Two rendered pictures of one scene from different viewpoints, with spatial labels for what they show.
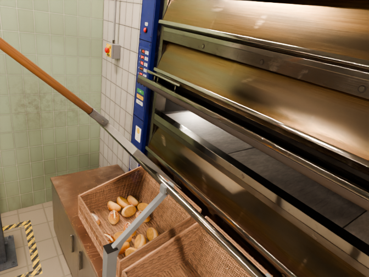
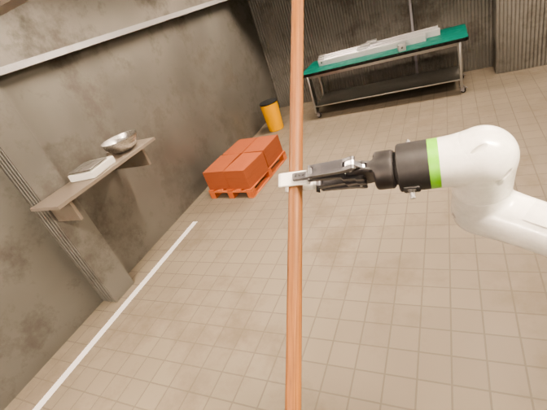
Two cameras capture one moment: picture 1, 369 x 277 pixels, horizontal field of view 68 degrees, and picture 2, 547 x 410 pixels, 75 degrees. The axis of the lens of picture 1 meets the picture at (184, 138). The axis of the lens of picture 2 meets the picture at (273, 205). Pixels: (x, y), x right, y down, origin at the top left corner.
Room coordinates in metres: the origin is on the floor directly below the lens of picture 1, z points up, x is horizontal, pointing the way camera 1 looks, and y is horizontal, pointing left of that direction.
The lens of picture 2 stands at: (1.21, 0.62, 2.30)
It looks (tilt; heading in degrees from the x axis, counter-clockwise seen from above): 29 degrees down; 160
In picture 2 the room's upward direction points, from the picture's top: 20 degrees counter-clockwise
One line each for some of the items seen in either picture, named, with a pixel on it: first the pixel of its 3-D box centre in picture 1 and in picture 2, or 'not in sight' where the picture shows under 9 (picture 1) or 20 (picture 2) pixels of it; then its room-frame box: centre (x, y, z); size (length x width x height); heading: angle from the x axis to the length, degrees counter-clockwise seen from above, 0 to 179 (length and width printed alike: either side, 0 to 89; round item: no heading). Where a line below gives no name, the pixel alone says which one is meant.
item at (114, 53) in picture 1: (112, 50); not in sight; (2.08, 0.64, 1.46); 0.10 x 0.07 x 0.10; 41
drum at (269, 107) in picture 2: not in sight; (272, 115); (-5.17, 3.58, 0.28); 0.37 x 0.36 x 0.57; 128
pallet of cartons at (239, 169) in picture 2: not in sight; (246, 165); (-3.71, 2.22, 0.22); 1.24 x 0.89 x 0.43; 129
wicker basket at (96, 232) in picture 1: (136, 212); not in sight; (1.23, 0.20, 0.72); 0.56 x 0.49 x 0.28; 42
